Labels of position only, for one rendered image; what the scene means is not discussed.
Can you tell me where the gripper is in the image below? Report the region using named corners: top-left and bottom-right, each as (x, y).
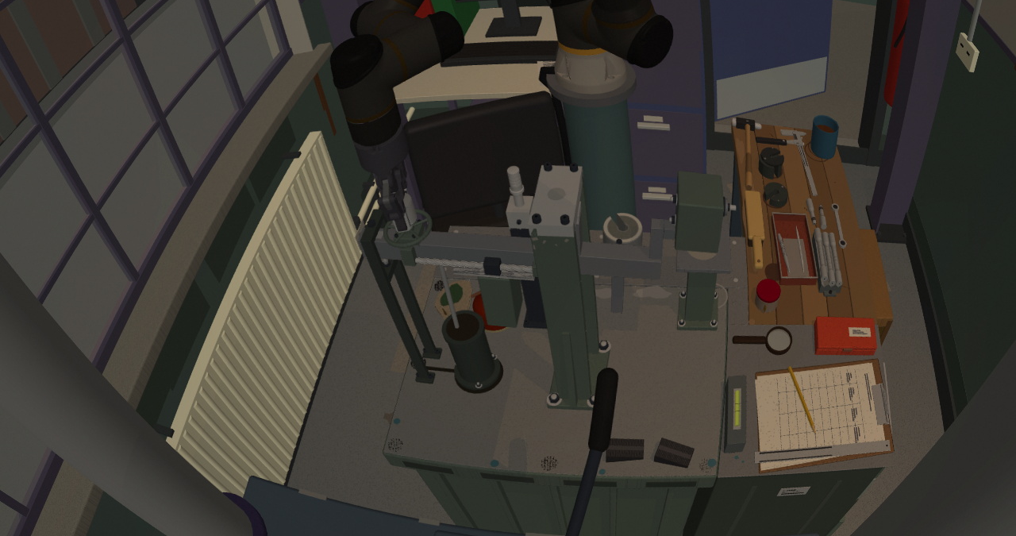
top-left (355, 141), bottom-right (424, 240)

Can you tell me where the green handwheel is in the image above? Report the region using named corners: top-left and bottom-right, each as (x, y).
top-left (383, 210), bottom-right (434, 264)

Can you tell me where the grey weighbeam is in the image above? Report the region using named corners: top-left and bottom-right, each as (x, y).
top-left (411, 229), bottom-right (664, 284)

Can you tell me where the green weighbeam machine body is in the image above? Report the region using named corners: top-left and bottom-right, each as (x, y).
top-left (357, 163), bottom-right (735, 411)

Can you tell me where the white round check weight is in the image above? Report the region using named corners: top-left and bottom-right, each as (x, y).
top-left (602, 212), bottom-right (645, 245)

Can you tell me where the orange round tin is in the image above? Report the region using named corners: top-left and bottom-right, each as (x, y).
top-left (471, 292), bottom-right (510, 334)

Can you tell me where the cream desk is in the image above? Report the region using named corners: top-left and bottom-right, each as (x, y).
top-left (392, 4), bottom-right (574, 110)

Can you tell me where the dark cylinder dashpot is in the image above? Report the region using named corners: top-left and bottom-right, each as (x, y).
top-left (441, 309), bottom-right (505, 395)

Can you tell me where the cream radiator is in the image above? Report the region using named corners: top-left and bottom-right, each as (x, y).
top-left (165, 130), bottom-right (368, 499)

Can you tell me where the purple framed window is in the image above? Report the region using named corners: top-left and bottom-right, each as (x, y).
top-left (0, 0), bottom-right (296, 366)

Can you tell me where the purple filing cabinet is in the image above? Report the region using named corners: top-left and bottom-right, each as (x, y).
top-left (625, 0), bottom-right (713, 231)

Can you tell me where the black ribbed block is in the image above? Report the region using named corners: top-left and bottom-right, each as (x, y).
top-left (605, 438), bottom-right (646, 465)
top-left (653, 437), bottom-right (696, 469)

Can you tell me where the wooden mallet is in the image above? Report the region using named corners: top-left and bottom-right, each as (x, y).
top-left (741, 188), bottom-right (768, 272)

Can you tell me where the green bench cabinet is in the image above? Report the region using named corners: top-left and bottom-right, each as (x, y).
top-left (384, 439), bottom-right (887, 536)

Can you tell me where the grey spirit level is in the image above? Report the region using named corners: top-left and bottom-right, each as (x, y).
top-left (723, 375), bottom-right (749, 454)

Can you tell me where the red tray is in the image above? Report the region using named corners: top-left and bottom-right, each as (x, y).
top-left (771, 211), bottom-right (819, 286)

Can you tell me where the black magnifying glass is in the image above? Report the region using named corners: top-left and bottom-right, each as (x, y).
top-left (731, 326), bottom-right (795, 357)

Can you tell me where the blue cup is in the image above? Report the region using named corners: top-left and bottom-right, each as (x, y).
top-left (809, 114), bottom-right (841, 160)

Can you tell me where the grey rod bundle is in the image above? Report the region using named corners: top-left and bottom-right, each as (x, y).
top-left (813, 229), bottom-right (845, 298)

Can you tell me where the yellow pencil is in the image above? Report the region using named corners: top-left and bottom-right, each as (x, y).
top-left (787, 366), bottom-right (818, 433)

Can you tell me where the orange box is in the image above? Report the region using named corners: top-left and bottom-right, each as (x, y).
top-left (814, 315), bottom-right (879, 357)

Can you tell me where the wooden board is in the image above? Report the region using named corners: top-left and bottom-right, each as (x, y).
top-left (729, 118), bottom-right (895, 328)

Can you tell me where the brown clipboard with paper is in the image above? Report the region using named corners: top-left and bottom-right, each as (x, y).
top-left (752, 358), bottom-right (896, 474)

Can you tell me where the red fire extinguisher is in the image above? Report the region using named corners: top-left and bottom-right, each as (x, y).
top-left (883, 0), bottom-right (914, 109)

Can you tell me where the black handled lever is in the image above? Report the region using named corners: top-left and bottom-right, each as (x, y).
top-left (564, 368), bottom-right (620, 536)

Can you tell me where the green box on post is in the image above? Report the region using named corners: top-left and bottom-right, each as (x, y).
top-left (673, 172), bottom-right (733, 332)

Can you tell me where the wooden handled hammer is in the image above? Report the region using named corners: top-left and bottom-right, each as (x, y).
top-left (733, 118), bottom-right (764, 195)

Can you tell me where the purple door frame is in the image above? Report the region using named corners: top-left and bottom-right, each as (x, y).
top-left (868, 0), bottom-right (968, 241)

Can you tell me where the white wall socket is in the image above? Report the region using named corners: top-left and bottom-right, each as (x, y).
top-left (954, 32), bottom-right (980, 75)

